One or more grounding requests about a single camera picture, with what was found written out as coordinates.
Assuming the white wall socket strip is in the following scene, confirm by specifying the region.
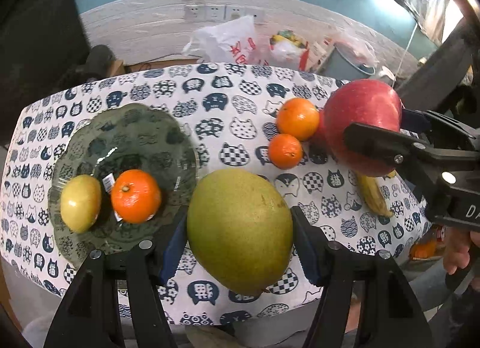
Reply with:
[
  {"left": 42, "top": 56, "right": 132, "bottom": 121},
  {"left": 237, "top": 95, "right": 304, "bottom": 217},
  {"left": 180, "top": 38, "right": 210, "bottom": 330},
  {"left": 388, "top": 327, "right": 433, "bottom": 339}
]
[{"left": 184, "top": 4, "right": 265, "bottom": 25}]

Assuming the green glass fruit plate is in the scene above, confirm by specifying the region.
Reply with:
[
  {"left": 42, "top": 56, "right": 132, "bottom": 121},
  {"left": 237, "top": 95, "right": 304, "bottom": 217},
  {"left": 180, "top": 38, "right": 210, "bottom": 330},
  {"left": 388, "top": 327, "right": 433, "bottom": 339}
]
[{"left": 48, "top": 103, "right": 199, "bottom": 269}]

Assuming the large orange bottom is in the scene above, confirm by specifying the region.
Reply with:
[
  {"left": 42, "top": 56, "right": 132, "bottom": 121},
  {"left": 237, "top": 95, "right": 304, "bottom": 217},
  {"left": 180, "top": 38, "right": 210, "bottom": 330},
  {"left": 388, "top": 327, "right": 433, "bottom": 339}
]
[{"left": 111, "top": 169, "right": 162, "bottom": 224}]

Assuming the white plastic shopping bag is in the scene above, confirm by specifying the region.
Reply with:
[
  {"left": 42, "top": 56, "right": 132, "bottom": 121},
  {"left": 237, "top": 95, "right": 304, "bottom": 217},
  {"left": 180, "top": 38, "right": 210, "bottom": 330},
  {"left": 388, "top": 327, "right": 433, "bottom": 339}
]
[{"left": 181, "top": 15, "right": 270, "bottom": 65}]

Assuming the grey blue bucket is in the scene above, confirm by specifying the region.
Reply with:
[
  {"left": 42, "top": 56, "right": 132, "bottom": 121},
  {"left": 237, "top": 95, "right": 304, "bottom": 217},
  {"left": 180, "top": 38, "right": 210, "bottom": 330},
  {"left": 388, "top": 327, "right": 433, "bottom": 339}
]
[{"left": 317, "top": 36, "right": 378, "bottom": 81}]

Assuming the spotted ripe banana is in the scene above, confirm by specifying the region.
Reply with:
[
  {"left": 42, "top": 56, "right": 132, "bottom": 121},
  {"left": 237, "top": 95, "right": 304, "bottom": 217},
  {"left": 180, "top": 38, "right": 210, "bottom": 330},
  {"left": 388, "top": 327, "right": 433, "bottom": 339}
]
[{"left": 355, "top": 172, "right": 394, "bottom": 218}]

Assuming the red white trash bag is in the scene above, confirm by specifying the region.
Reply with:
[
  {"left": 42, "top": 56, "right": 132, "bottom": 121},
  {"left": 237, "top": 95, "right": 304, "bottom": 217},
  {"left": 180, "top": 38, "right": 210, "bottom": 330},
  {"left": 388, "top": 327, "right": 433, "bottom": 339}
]
[{"left": 268, "top": 29, "right": 309, "bottom": 71}]

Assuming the green pear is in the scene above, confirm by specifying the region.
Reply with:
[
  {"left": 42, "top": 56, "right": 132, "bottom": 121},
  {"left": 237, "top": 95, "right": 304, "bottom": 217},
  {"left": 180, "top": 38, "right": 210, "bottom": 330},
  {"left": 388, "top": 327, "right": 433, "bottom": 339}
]
[
  {"left": 186, "top": 168, "right": 293, "bottom": 296},
  {"left": 60, "top": 174, "right": 102, "bottom": 233}
]

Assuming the cardboard box on floor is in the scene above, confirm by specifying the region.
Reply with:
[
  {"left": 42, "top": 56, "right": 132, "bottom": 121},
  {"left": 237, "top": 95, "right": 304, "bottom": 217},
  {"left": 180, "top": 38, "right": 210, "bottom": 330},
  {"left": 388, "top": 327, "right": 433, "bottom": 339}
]
[{"left": 108, "top": 59, "right": 197, "bottom": 77}]

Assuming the large orange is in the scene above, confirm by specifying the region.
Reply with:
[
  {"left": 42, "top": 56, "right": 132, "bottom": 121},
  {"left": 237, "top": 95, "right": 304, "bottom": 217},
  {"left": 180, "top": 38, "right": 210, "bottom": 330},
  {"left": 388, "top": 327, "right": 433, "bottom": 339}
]
[
  {"left": 276, "top": 98, "right": 320, "bottom": 142},
  {"left": 111, "top": 169, "right": 162, "bottom": 224}
]

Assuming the person right hand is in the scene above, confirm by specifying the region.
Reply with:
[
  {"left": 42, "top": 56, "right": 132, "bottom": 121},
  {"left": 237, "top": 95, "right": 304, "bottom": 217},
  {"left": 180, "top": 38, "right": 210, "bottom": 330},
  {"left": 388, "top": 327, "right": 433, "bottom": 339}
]
[{"left": 443, "top": 228, "right": 480, "bottom": 275}]

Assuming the large orange top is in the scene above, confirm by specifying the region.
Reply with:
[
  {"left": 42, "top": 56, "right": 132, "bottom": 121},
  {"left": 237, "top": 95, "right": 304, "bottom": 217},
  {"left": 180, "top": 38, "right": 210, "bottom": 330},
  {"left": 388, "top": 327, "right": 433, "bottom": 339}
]
[{"left": 276, "top": 98, "right": 320, "bottom": 142}]

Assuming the cat pattern tablecloth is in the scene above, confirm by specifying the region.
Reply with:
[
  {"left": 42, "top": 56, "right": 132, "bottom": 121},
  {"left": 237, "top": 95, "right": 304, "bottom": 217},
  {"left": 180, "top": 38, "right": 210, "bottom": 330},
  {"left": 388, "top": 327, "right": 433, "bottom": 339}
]
[{"left": 0, "top": 62, "right": 432, "bottom": 326}]

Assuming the red apple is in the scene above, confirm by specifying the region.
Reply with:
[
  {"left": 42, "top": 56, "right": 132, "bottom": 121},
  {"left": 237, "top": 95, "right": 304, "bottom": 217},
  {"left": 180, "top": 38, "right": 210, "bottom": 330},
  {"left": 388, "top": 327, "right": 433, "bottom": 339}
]
[
  {"left": 323, "top": 79, "right": 402, "bottom": 177},
  {"left": 309, "top": 109, "right": 329, "bottom": 152}
]

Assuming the small tangerine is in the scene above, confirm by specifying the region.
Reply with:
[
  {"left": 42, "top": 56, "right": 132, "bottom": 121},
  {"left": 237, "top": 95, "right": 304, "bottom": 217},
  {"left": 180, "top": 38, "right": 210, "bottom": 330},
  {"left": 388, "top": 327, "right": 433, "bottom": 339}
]
[{"left": 268, "top": 133, "right": 303, "bottom": 169}]

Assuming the dark hanging coat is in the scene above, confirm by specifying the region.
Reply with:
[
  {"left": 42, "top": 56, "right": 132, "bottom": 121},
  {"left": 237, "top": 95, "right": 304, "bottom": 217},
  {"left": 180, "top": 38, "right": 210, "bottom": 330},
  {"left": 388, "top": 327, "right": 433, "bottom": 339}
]
[{"left": 1, "top": 0, "right": 89, "bottom": 143}]

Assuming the white plastic stool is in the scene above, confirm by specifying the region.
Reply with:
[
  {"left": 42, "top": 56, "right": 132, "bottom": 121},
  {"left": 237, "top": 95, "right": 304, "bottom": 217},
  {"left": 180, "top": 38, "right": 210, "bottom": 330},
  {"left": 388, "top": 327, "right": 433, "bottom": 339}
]
[{"left": 375, "top": 66, "right": 396, "bottom": 87}]

